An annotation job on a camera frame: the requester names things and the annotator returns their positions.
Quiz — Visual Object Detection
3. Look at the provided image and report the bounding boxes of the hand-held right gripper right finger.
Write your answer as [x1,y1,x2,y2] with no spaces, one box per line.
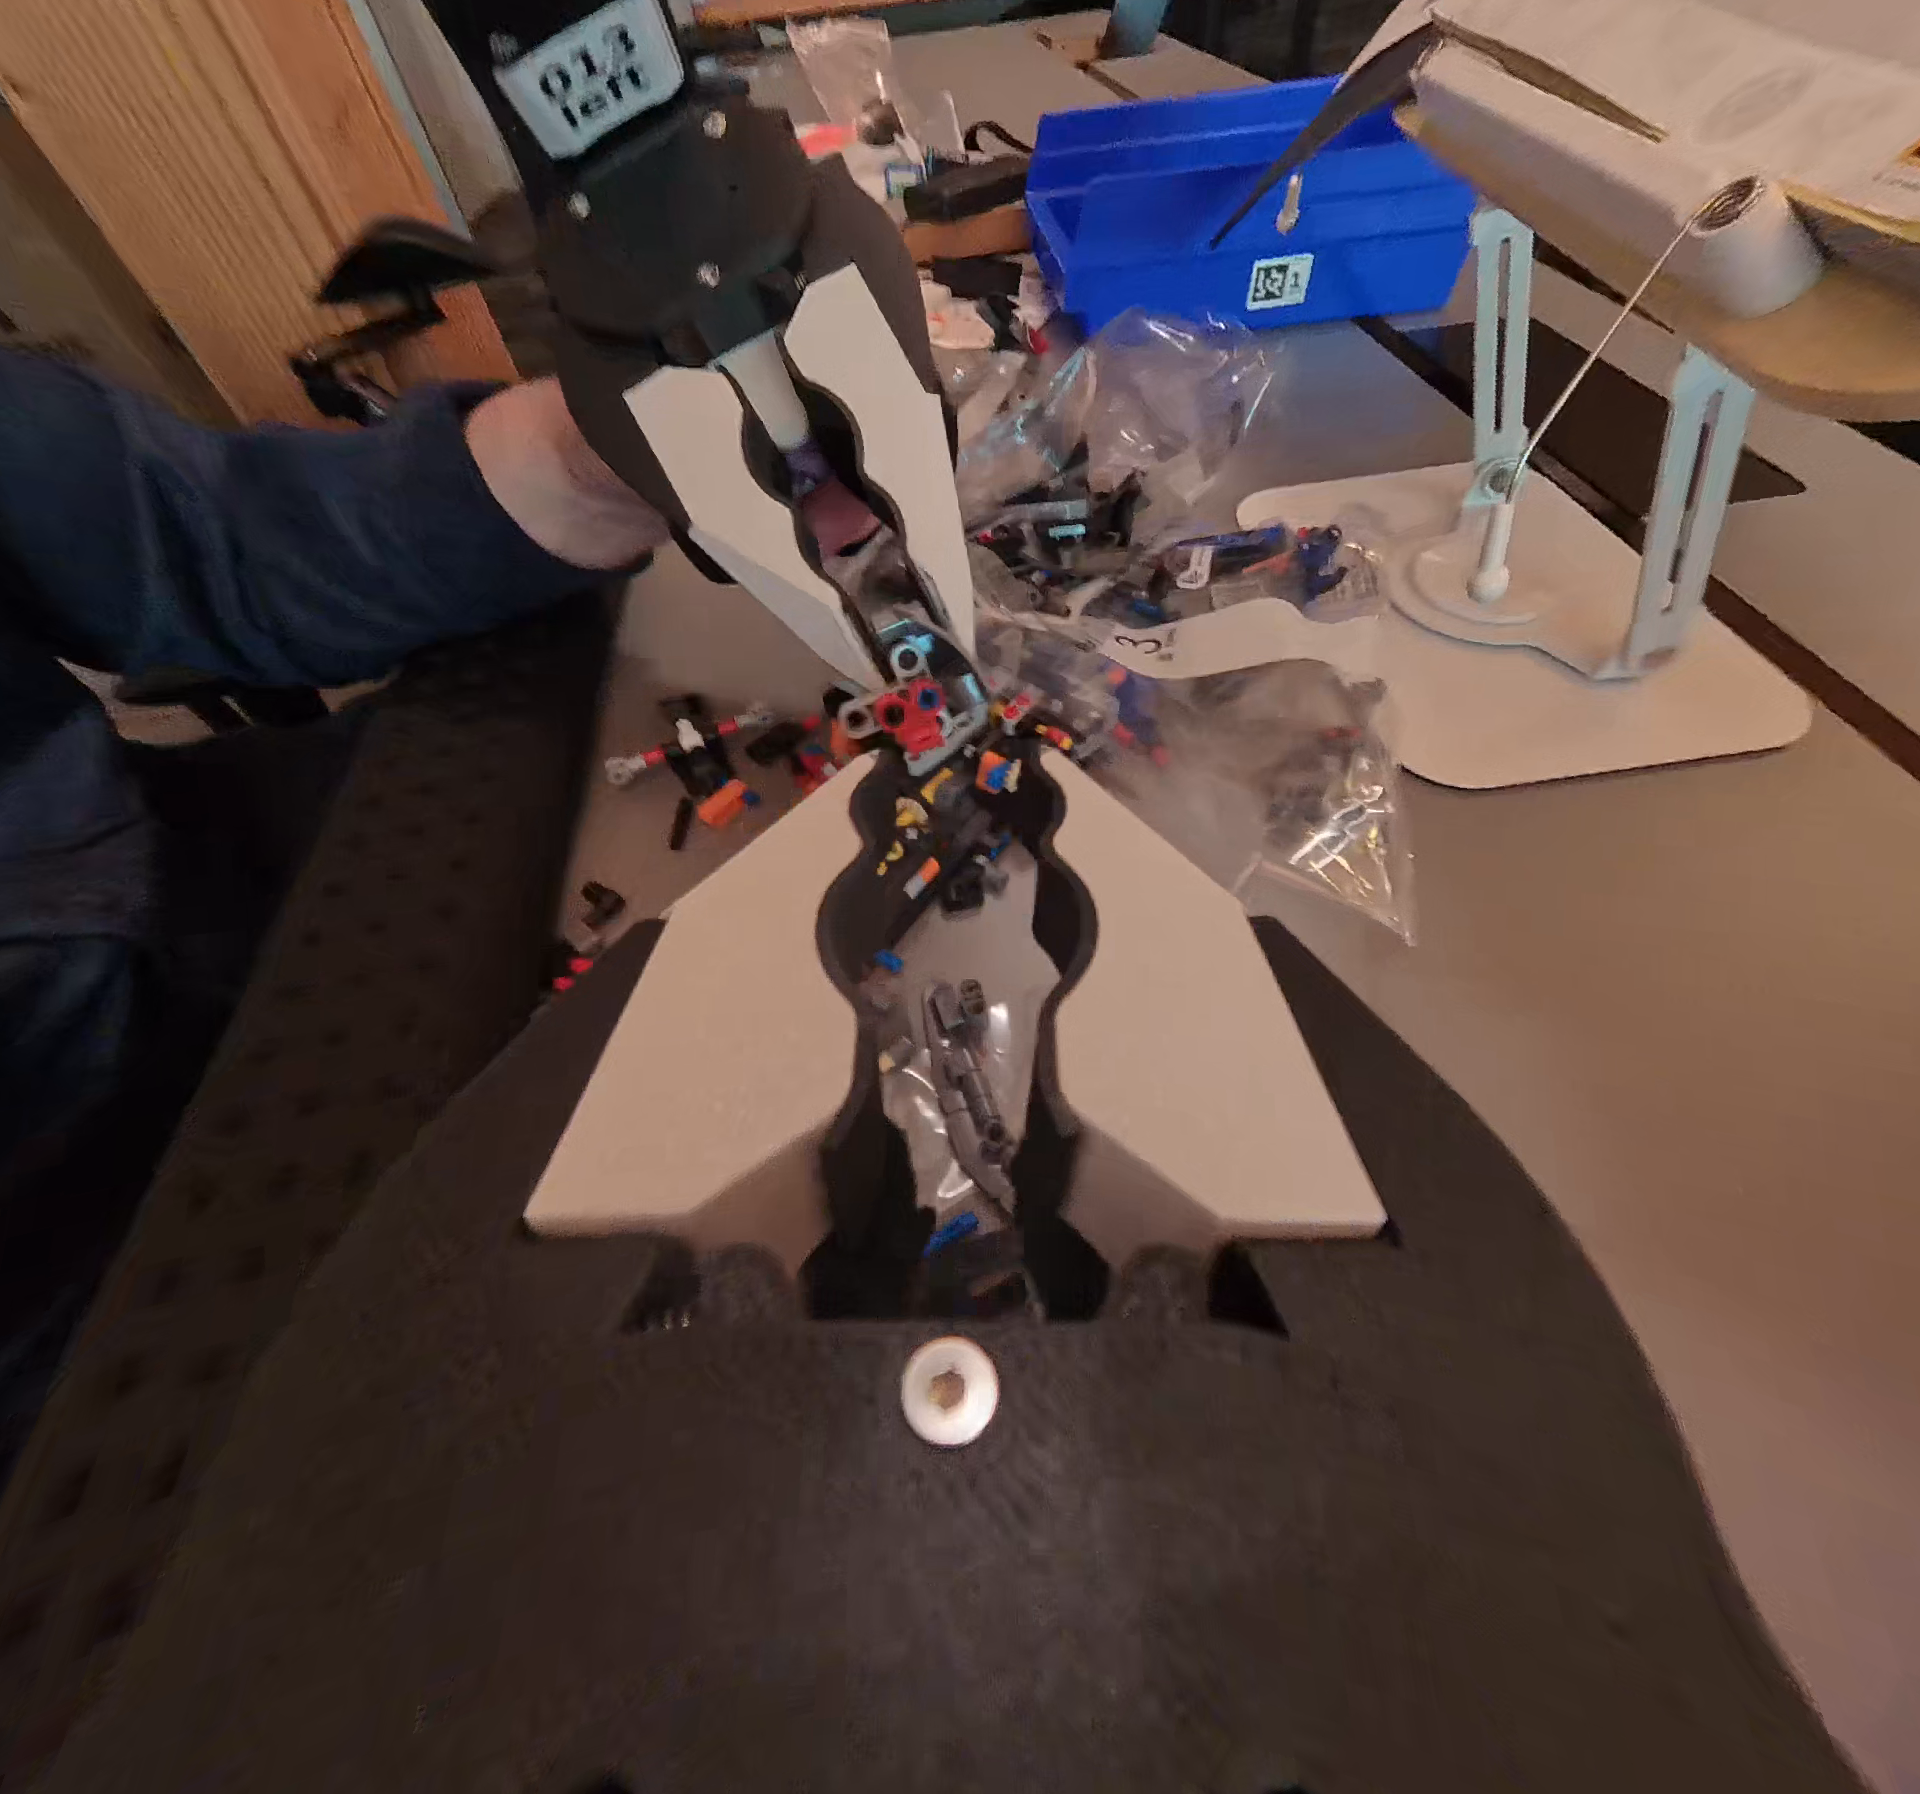
[1026,744,1386,1328]

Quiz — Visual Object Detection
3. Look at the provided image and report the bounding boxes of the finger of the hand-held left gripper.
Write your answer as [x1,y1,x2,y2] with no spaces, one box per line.
[615,368,892,699]
[779,263,981,669]

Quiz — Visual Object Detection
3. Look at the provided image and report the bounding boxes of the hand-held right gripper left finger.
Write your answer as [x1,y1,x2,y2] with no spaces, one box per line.
[524,750,906,1328]

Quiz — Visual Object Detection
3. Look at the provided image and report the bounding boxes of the grey and red lego assembly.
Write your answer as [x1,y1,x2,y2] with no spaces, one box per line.
[841,629,994,781]

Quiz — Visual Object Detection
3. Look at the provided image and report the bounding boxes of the clear bag with white strip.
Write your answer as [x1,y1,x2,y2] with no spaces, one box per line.
[962,582,1423,947]

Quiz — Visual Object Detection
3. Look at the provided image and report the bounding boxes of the person's left forearm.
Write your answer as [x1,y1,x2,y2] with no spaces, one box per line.
[0,350,639,698]

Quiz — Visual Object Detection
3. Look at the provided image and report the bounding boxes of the pile of loose lego pieces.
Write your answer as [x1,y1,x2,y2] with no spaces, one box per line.
[554,680,1205,1288]

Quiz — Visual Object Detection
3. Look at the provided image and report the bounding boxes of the lego instruction booklet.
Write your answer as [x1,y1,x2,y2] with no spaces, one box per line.
[1431,0,1920,254]

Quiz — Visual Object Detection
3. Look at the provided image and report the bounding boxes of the person's left hand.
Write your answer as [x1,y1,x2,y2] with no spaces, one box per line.
[462,380,666,576]

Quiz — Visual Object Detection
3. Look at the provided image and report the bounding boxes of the paper leaflets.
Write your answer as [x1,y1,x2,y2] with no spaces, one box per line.
[916,279,1057,357]

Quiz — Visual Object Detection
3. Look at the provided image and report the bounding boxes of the black power adapter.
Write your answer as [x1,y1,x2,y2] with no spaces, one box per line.
[894,155,1039,224]

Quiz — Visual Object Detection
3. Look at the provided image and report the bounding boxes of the small flat clear bag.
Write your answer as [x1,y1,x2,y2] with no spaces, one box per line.
[876,1042,1039,1229]

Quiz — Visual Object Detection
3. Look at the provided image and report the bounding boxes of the small crinkled clear bag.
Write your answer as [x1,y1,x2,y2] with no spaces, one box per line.
[784,14,967,171]

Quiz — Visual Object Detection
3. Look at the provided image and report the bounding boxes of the black chair armrest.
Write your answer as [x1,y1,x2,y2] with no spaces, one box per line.
[293,212,503,429]

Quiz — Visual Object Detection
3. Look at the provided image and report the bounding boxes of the black perforated foam pad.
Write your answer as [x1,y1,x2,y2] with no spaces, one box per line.
[0,590,666,1794]

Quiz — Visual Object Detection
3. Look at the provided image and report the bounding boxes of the blue bin with printed tag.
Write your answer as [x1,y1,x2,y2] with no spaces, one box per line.
[1026,75,1483,331]

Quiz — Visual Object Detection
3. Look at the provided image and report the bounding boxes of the small clear bag blue pieces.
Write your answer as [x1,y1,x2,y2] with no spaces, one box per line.
[1137,515,1395,616]

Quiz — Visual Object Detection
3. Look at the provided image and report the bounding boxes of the white book stand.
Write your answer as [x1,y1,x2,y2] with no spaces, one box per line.
[1211,0,1920,796]

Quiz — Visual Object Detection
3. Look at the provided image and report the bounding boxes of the person's torso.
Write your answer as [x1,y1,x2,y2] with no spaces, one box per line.
[0,657,328,1482]

